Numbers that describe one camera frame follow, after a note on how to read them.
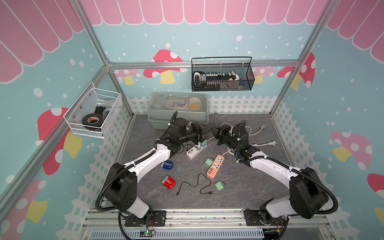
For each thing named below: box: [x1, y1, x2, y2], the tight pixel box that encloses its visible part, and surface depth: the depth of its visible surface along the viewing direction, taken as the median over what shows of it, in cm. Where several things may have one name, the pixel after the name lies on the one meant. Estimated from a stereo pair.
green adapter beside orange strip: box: [205, 157, 214, 167], surface depth 94 cm
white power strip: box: [186, 141, 207, 160], surface depth 98 cm
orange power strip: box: [206, 154, 225, 180], surface depth 91 cm
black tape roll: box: [82, 113, 104, 130], surface depth 70 cm
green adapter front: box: [215, 180, 226, 191], surface depth 85 cm
